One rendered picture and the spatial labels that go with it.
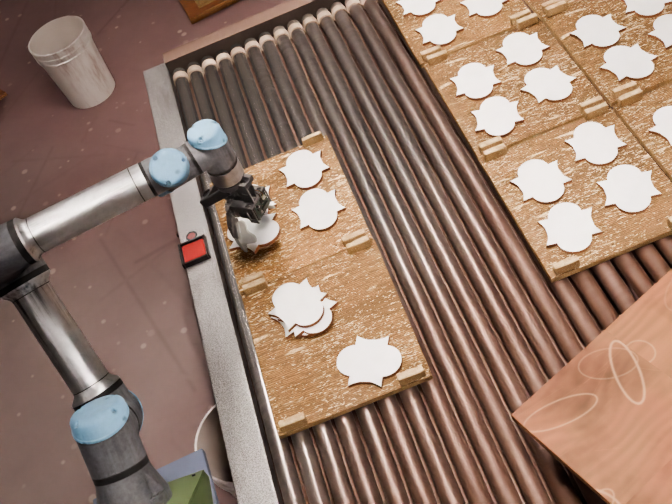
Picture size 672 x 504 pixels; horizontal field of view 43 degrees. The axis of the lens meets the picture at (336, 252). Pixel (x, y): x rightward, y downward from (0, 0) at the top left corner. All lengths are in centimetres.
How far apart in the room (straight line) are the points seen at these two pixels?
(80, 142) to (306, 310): 262
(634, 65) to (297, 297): 105
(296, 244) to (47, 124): 269
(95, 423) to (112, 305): 184
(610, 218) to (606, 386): 49
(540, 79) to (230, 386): 112
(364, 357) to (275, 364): 21
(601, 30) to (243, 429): 140
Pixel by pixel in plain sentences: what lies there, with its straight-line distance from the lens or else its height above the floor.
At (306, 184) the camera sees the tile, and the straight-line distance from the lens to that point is 221.
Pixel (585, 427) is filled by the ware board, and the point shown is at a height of 104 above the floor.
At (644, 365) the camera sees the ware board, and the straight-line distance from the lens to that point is 166.
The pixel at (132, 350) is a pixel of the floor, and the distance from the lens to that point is 338.
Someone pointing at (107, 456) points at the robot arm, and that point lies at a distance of 176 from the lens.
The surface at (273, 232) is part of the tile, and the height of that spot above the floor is 101.
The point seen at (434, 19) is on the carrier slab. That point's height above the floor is 95.
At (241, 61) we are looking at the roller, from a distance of 273.
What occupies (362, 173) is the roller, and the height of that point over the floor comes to 92.
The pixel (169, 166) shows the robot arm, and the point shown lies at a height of 142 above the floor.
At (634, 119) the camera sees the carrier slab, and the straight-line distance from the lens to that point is 220.
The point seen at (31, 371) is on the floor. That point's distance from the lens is 357.
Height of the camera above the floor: 249
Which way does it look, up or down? 49 degrees down
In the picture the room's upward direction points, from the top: 24 degrees counter-clockwise
